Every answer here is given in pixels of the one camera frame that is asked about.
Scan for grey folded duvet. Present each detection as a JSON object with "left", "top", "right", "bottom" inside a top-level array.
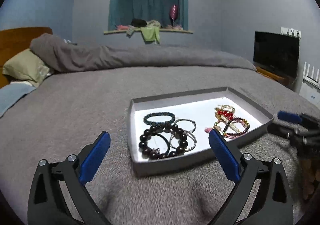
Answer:
[{"left": 30, "top": 33, "right": 256, "bottom": 73}]

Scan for large dark wooden bead bracelet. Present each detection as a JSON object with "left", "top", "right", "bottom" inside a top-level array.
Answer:
[{"left": 139, "top": 122, "right": 189, "bottom": 161}]

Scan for pink balloon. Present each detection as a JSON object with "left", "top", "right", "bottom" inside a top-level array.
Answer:
[{"left": 169, "top": 5, "right": 179, "bottom": 26}]

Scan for person's right hand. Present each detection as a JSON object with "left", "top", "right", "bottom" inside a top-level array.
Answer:
[{"left": 300, "top": 158, "right": 319, "bottom": 201}]

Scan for grey shallow cardboard box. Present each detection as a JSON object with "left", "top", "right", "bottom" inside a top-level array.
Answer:
[{"left": 127, "top": 87, "right": 274, "bottom": 176}]

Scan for green pillow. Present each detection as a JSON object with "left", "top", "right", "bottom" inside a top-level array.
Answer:
[{"left": 2, "top": 49, "right": 53, "bottom": 88}]

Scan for wooden headboard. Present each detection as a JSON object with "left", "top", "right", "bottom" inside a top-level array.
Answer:
[{"left": 0, "top": 27, "right": 53, "bottom": 88}]

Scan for silver hair tie rings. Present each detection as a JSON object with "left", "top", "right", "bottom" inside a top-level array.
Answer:
[{"left": 169, "top": 118, "right": 198, "bottom": 152}]

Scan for blue beaded bracelet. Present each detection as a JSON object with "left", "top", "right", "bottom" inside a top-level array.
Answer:
[{"left": 143, "top": 112, "right": 176, "bottom": 127}]

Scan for black hat on sill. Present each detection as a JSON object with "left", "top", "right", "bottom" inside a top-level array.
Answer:
[{"left": 130, "top": 18, "right": 148, "bottom": 28}]

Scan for wooden tv stand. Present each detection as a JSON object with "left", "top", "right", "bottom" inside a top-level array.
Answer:
[{"left": 256, "top": 66, "right": 290, "bottom": 86}]

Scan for red bead gold bracelet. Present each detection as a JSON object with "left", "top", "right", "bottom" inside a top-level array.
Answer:
[{"left": 214, "top": 104, "right": 237, "bottom": 123}]

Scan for white wifi router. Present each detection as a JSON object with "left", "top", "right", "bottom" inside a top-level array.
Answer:
[{"left": 299, "top": 61, "right": 320, "bottom": 108}]

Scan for black television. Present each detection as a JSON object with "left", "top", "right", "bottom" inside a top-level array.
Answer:
[{"left": 253, "top": 31, "right": 300, "bottom": 78}]

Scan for small garnet bead bracelet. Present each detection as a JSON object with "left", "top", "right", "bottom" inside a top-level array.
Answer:
[{"left": 220, "top": 117, "right": 251, "bottom": 139}]

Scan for grey bed cover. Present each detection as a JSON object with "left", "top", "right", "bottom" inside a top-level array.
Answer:
[{"left": 1, "top": 66, "right": 319, "bottom": 224}]

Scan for wooden window sill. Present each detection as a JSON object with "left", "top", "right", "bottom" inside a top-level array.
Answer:
[{"left": 103, "top": 28, "right": 194, "bottom": 35}]

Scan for white wall hook rack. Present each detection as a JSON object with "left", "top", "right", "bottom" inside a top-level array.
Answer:
[{"left": 280, "top": 27, "right": 302, "bottom": 39}]

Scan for green shirt on sill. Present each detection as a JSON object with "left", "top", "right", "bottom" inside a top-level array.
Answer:
[{"left": 140, "top": 26, "right": 161, "bottom": 44}]

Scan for light blue pillow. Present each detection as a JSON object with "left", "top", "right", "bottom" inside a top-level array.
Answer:
[{"left": 0, "top": 83, "right": 36, "bottom": 117}]

